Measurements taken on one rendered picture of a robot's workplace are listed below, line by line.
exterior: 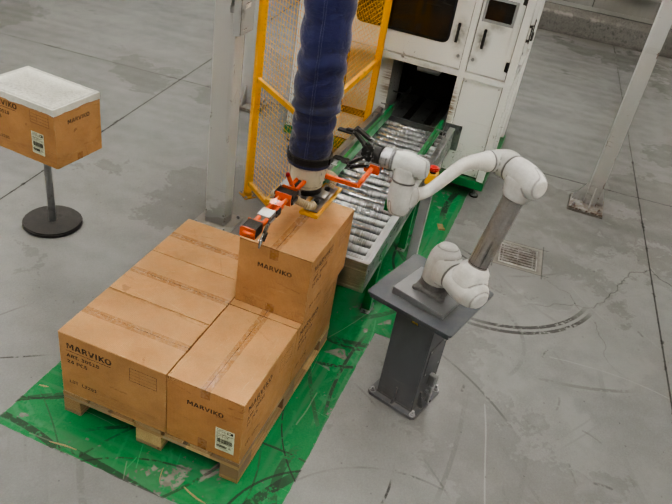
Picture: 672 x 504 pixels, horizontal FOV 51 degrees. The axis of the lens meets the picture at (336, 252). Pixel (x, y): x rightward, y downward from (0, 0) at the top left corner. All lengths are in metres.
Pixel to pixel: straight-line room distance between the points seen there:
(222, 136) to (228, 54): 0.58
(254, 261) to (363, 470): 1.21
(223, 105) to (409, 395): 2.28
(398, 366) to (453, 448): 0.53
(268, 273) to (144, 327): 0.66
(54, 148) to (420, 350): 2.54
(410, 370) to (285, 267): 0.94
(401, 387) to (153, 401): 1.37
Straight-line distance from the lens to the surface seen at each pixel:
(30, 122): 4.75
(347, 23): 3.18
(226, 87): 4.80
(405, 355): 3.86
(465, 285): 3.40
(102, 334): 3.55
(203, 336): 3.52
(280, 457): 3.74
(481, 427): 4.15
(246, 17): 4.62
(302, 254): 3.44
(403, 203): 3.04
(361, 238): 4.37
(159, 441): 3.70
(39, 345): 4.35
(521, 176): 3.23
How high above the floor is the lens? 2.90
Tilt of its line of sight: 34 degrees down
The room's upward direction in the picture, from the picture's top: 10 degrees clockwise
